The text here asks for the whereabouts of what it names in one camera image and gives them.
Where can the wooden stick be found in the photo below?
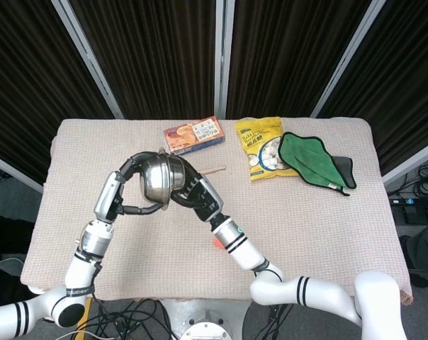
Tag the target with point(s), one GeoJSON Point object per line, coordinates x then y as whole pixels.
{"type": "Point", "coordinates": [215, 169]}

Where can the orange blue cracker box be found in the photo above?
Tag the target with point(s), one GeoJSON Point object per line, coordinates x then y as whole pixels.
{"type": "Point", "coordinates": [196, 134]}

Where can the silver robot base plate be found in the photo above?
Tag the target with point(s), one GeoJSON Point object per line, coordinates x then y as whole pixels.
{"type": "Point", "coordinates": [207, 326]}

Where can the stainless steel bowl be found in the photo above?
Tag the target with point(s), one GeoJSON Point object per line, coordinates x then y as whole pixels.
{"type": "Point", "coordinates": [153, 184]}
{"type": "Point", "coordinates": [178, 173]}

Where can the aluminium partition post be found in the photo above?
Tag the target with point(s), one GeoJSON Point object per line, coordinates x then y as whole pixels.
{"type": "Point", "coordinates": [90, 63]}
{"type": "Point", "coordinates": [15, 171]}
{"type": "Point", "coordinates": [345, 60]}
{"type": "Point", "coordinates": [412, 164]}
{"type": "Point", "coordinates": [224, 56]}

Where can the beige waffle tablecloth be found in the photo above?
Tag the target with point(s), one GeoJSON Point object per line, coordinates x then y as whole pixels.
{"type": "Point", "coordinates": [306, 241]}

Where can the black power strip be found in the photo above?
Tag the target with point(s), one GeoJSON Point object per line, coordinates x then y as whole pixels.
{"type": "Point", "coordinates": [409, 202]}

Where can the dark ribbed partition panel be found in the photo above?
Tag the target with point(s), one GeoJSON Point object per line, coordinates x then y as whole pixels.
{"type": "Point", "coordinates": [153, 53]}
{"type": "Point", "coordinates": [288, 53]}
{"type": "Point", "coordinates": [29, 78]}
{"type": "Point", "coordinates": [405, 81]}

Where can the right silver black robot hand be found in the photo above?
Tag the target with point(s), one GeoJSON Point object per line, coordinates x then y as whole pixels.
{"type": "Point", "coordinates": [207, 198]}

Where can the yellow marshmallow bag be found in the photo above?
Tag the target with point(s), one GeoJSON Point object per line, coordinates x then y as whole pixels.
{"type": "Point", "coordinates": [253, 138]}

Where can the grey cloth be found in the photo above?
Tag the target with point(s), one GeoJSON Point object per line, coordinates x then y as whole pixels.
{"type": "Point", "coordinates": [345, 166]}

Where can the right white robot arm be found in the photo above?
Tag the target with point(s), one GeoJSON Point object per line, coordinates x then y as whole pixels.
{"type": "Point", "coordinates": [246, 253]}

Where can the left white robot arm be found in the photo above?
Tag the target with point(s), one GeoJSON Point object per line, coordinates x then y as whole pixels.
{"type": "Point", "coordinates": [77, 272]}

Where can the green microfibre cloth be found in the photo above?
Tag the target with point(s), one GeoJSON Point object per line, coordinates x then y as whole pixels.
{"type": "Point", "coordinates": [306, 159]}

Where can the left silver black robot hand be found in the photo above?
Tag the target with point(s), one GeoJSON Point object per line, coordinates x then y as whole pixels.
{"type": "Point", "coordinates": [107, 198]}

